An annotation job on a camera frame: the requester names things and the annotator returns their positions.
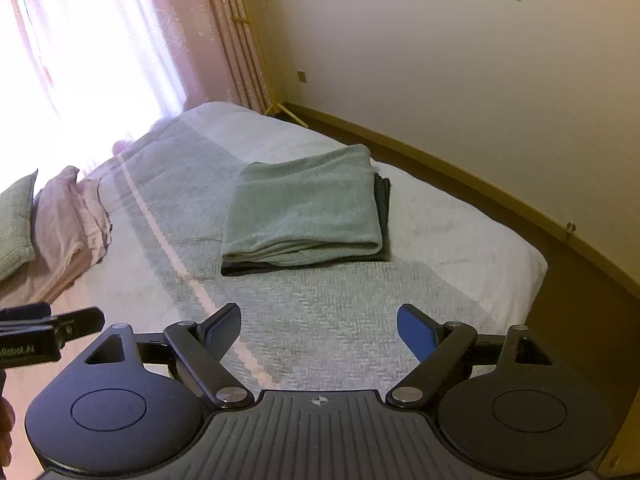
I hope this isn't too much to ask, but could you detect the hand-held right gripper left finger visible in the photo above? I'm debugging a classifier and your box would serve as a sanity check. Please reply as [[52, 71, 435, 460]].
[[84, 302, 253, 408]]

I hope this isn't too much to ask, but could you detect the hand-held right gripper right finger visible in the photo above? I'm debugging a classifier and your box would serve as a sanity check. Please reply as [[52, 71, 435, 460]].
[[385, 303, 553, 408]]

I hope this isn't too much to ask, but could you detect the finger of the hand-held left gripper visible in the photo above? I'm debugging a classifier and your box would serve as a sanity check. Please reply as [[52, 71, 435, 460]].
[[52, 307, 106, 346], [0, 303, 52, 325]]

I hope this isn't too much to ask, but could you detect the grey sweatshirt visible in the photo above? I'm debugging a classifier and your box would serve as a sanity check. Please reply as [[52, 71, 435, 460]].
[[221, 144, 383, 267]]

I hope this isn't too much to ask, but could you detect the person's left hand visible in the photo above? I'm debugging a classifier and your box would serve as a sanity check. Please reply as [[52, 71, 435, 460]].
[[0, 395, 16, 466]]

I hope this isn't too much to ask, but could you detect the pale green pillow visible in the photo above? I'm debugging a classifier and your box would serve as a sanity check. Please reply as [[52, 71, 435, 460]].
[[0, 169, 39, 282]]

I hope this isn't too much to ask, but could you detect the folded beige garment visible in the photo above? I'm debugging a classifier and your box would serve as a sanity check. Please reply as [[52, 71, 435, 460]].
[[31, 166, 115, 306]]

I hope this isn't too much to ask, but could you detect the dark grey garment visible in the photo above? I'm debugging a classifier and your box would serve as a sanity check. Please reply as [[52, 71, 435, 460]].
[[221, 172, 392, 277]]

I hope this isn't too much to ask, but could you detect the yellow wooden rack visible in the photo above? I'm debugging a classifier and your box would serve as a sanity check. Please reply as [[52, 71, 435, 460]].
[[220, 0, 307, 128]]

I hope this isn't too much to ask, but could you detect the pink curtain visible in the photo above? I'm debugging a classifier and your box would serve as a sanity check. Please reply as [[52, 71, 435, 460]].
[[0, 0, 273, 196]]

